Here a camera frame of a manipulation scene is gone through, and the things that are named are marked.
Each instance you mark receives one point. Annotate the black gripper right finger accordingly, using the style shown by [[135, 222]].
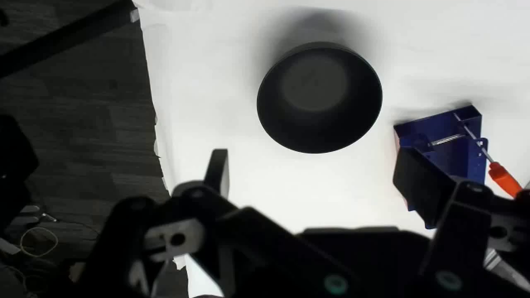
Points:
[[458, 232]]

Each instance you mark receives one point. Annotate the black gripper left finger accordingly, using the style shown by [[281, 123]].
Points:
[[166, 232]]

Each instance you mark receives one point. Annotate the orange block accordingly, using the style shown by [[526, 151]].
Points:
[[506, 178]]

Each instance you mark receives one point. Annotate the black round bowl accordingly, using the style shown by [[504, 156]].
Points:
[[319, 97]]

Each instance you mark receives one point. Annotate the blue plastic holder box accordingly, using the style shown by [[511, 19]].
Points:
[[445, 141]]

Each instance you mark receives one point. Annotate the white tablecloth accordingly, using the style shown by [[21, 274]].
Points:
[[210, 83]]

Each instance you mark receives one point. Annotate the black flat bar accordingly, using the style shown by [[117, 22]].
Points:
[[60, 35]]

